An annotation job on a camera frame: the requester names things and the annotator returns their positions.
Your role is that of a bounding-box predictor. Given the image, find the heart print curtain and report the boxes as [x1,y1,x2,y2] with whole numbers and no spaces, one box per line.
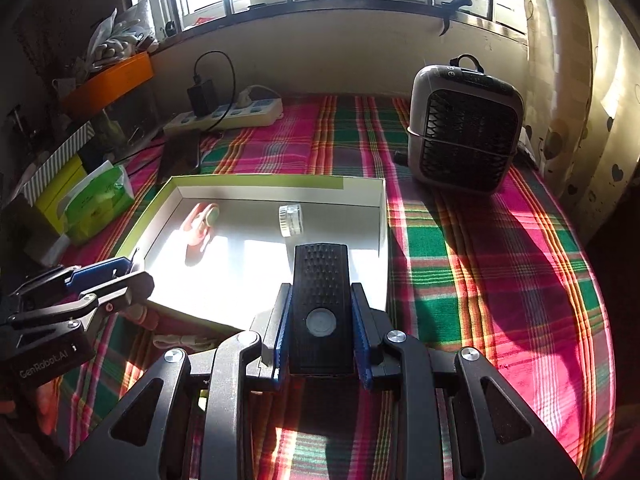
[520,0,640,241]

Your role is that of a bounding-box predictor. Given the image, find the black phone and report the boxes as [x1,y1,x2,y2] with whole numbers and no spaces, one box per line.
[159,132,202,181]

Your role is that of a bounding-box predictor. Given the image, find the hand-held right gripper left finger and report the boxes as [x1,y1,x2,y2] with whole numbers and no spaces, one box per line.
[62,282,296,480]

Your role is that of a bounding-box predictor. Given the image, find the orange box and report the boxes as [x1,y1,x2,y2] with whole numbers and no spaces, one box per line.
[62,51,155,116]

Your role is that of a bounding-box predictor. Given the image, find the black rectangular device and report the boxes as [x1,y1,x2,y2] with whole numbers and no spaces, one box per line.
[290,243,357,376]

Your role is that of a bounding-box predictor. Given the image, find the white power strip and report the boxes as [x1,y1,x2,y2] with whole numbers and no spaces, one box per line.
[162,96,284,134]

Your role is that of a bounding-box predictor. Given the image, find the glass tank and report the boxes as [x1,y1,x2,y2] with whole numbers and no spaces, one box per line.
[97,82,163,143]

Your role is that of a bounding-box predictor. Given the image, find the striped cardboard box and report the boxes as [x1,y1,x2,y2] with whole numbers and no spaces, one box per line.
[20,121,96,206]

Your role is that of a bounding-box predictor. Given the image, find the black window hook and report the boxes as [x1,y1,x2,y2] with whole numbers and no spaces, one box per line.
[439,0,472,37]

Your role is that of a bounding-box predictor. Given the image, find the black charger cable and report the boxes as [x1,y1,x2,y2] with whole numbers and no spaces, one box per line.
[192,51,236,128]

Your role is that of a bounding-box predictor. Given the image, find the plaid blanket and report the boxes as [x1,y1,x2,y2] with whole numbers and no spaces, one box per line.
[40,92,616,480]

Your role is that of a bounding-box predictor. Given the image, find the yellow-green box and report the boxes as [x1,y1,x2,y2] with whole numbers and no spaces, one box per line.
[30,155,88,236]

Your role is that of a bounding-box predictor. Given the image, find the grey portable heater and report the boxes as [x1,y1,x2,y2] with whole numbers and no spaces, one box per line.
[406,54,525,196]

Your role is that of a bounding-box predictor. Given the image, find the white cable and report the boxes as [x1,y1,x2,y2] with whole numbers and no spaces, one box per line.
[152,332,221,352]

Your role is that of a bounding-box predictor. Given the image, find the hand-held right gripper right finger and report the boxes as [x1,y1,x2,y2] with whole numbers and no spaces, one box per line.
[350,282,583,480]

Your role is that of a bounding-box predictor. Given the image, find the plastic bags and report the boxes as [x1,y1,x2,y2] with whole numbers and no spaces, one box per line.
[85,0,161,68]

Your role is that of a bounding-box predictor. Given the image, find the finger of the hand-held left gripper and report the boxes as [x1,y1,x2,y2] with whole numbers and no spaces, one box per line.
[6,271,156,333]
[9,256,135,307]

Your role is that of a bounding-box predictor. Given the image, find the white cardboard box green rim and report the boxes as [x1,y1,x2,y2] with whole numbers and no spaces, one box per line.
[114,175,391,333]

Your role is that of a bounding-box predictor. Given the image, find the black charger adapter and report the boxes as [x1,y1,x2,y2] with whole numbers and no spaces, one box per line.
[187,76,217,117]

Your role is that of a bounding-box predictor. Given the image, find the green tissue pack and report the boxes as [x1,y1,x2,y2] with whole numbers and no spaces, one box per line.
[60,160,136,246]

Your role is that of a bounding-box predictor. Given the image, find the small transparent jar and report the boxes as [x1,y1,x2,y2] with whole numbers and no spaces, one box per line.
[277,203,305,237]

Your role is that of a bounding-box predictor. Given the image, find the white plug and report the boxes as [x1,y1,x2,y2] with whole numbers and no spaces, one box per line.
[234,85,281,109]

